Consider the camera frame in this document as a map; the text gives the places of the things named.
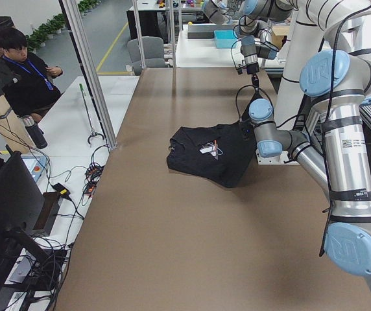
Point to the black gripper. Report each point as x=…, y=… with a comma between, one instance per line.
x=253, y=67

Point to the black graphic t-shirt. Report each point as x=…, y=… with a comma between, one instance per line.
x=218, y=153

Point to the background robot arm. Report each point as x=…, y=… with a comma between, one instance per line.
x=218, y=12

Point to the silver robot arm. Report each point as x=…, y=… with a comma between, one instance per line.
x=317, y=120
x=255, y=33

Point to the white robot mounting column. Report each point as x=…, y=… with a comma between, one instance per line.
x=329, y=60

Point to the blue plastic bin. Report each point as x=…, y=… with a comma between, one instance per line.
x=225, y=39

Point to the grey office chair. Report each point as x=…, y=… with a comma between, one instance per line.
x=154, y=53

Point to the orange black usb hub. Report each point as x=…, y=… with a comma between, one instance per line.
x=92, y=177

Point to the black power adapter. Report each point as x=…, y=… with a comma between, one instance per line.
x=64, y=192

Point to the seated man in black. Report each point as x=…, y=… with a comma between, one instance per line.
x=34, y=94

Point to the dark water bottle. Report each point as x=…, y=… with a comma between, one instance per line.
x=34, y=131

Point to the black computer monitor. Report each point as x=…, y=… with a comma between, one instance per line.
x=21, y=203

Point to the aluminium frame post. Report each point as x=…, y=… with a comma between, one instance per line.
x=80, y=43

